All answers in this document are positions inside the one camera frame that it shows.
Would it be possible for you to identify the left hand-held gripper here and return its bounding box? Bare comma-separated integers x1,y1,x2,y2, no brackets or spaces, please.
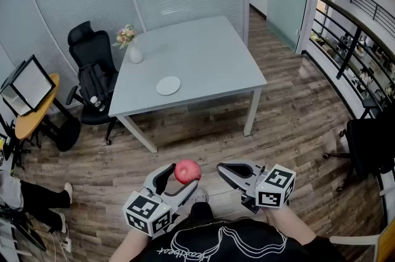
122,163,199,239

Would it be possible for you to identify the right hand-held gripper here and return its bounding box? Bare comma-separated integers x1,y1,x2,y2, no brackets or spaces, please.
217,161,296,214

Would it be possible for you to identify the red apple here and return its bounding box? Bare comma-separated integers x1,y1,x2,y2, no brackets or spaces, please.
174,159,202,185

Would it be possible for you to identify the white round plate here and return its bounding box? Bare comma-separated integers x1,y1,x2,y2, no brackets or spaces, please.
156,75,181,96

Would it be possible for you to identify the person's left forearm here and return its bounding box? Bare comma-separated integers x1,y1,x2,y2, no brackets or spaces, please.
109,226,152,262

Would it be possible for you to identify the person's right forearm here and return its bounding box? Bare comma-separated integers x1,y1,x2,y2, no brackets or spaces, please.
264,205,317,246

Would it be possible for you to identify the person's grey shoe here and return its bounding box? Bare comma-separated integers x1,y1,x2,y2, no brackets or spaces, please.
194,188,210,205

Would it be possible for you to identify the person's black trouser leg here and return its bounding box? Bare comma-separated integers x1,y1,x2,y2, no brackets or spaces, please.
188,201,214,222

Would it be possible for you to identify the person's black printed shirt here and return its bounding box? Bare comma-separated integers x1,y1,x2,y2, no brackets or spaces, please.
129,217,348,262

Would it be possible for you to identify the clear water bottle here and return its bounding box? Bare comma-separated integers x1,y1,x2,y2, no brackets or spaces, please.
89,96,106,112

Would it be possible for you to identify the grey square table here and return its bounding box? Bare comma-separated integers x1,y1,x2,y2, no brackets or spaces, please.
108,15,268,153

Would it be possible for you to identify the black swivel chair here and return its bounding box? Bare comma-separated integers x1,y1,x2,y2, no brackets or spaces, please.
323,106,395,193

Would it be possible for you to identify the black backpack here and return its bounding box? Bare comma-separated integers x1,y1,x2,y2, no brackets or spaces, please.
78,62,109,101

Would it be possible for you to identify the white round vase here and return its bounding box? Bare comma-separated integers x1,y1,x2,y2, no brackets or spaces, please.
129,43,144,64

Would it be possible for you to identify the round wooden side table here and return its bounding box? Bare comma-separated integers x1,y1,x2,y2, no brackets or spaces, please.
14,74,81,153

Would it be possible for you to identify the pink flower bouquet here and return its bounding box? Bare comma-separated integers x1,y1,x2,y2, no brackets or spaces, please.
112,24,138,49

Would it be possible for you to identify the black mesh office chair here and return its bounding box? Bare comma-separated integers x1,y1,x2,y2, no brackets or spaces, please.
66,20,120,146

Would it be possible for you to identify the black framed white box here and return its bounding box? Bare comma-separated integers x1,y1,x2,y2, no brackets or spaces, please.
0,54,57,117

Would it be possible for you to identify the black metal railing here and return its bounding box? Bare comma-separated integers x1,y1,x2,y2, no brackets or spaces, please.
310,0,395,119

